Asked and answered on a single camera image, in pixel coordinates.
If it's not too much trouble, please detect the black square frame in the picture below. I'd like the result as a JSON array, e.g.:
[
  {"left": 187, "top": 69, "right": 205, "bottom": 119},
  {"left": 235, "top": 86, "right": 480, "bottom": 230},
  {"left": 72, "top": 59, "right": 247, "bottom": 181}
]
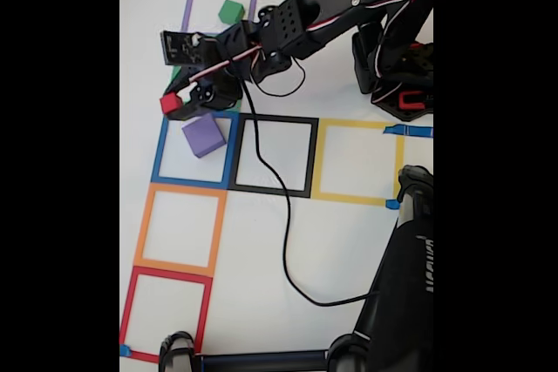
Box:
[{"left": 227, "top": 112, "right": 320, "bottom": 199}]

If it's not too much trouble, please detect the orange square frame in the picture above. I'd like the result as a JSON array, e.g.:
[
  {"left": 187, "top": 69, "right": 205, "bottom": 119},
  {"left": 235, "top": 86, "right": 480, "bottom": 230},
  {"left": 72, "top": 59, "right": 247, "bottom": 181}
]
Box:
[{"left": 133, "top": 182, "right": 228, "bottom": 278}]

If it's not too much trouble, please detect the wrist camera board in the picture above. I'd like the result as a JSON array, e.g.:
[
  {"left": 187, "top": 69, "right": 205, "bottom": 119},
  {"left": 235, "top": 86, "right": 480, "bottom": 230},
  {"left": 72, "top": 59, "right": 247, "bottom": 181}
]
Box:
[{"left": 160, "top": 30, "right": 206, "bottom": 66}]

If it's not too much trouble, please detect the red square frame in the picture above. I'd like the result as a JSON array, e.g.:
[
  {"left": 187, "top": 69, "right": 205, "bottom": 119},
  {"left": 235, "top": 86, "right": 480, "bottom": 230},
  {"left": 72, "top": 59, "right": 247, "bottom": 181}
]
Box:
[{"left": 119, "top": 265, "right": 214, "bottom": 364}]

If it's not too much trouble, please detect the black tripod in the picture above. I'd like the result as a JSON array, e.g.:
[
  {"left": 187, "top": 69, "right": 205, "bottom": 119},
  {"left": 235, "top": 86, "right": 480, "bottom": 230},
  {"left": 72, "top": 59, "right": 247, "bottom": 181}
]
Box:
[{"left": 158, "top": 165, "right": 434, "bottom": 372}]

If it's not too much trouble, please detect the green cube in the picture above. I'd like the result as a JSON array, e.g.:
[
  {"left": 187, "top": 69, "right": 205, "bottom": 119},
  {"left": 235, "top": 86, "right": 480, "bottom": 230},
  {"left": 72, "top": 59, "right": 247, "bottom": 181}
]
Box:
[{"left": 217, "top": 0, "right": 244, "bottom": 24}]

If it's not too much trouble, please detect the yellow square frame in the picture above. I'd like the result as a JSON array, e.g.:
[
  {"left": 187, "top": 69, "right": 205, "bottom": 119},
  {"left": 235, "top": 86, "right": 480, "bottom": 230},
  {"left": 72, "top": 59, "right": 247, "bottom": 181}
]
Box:
[{"left": 311, "top": 118, "right": 405, "bottom": 207}]

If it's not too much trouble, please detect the blue square frame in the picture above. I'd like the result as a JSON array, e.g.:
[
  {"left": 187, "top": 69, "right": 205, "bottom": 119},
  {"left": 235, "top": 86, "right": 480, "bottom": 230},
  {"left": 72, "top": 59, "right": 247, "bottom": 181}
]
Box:
[{"left": 150, "top": 108, "right": 241, "bottom": 190}]

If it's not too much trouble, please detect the small red cube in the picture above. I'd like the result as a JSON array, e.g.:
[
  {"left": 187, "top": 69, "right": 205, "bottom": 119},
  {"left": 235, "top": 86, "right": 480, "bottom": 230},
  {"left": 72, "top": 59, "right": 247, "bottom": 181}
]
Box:
[{"left": 159, "top": 92, "right": 183, "bottom": 114}]

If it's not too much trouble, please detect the blue tape strip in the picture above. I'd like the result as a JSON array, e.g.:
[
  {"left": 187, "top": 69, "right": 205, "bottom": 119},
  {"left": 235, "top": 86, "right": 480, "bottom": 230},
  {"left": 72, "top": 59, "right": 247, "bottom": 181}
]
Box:
[{"left": 383, "top": 125, "right": 434, "bottom": 139}]

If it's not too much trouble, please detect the large purple cube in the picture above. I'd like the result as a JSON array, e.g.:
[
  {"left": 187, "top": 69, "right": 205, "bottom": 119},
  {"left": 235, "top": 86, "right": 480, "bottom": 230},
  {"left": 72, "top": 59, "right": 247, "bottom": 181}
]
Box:
[{"left": 180, "top": 112, "right": 227, "bottom": 159}]

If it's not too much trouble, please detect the purple square frame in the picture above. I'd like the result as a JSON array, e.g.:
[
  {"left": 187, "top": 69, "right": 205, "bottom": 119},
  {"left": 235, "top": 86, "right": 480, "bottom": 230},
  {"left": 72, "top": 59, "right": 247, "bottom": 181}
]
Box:
[{"left": 180, "top": 0, "right": 259, "bottom": 41}]

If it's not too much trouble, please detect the black cable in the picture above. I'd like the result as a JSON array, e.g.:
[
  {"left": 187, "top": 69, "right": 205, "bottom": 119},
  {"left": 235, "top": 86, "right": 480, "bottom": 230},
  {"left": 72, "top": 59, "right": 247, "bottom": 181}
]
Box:
[{"left": 213, "top": 36, "right": 383, "bottom": 307}]

